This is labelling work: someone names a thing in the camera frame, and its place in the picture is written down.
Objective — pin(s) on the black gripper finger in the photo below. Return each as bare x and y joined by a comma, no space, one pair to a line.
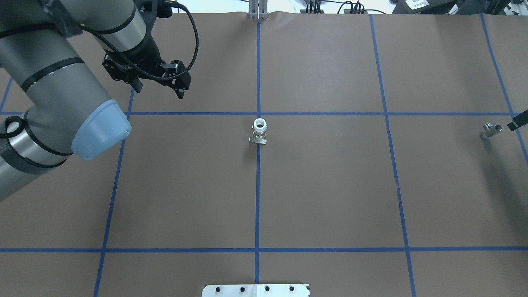
518,121

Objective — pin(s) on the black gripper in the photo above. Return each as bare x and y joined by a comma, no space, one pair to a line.
145,58

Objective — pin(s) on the chrome pipe fitting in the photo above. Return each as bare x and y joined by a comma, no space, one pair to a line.
490,130

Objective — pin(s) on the white brass PPR valve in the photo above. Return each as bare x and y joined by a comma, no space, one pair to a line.
258,136

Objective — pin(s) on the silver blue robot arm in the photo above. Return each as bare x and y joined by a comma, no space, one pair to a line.
72,113

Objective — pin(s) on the black label printer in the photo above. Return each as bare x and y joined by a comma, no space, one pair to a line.
430,7

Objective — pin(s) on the aluminium frame post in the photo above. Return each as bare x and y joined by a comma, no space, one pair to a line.
258,9

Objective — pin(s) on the white camera stand column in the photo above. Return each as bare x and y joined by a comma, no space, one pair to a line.
256,290

